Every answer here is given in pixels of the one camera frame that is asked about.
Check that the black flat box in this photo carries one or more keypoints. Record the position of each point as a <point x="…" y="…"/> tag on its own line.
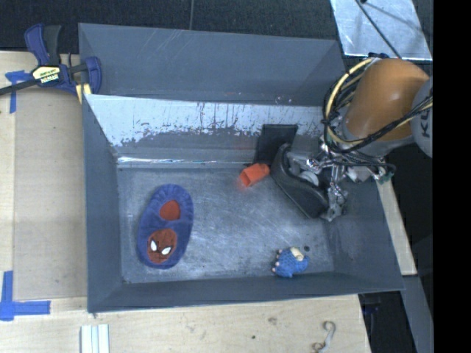
<point x="274" y="142"/>

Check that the grey metal bin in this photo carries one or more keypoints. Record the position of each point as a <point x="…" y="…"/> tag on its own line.
<point x="235" y="230"/>

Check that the small orange cup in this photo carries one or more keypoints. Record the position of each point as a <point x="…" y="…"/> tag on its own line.
<point x="254" y="174"/>

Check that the blue toy animal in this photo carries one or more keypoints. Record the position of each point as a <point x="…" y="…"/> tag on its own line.
<point x="290" y="264"/>

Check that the blue slipper with red mask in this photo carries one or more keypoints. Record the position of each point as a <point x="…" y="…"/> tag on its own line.
<point x="165" y="230"/>

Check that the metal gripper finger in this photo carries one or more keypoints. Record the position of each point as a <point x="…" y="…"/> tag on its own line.
<point x="307" y="161"/>
<point x="335" y="202"/>

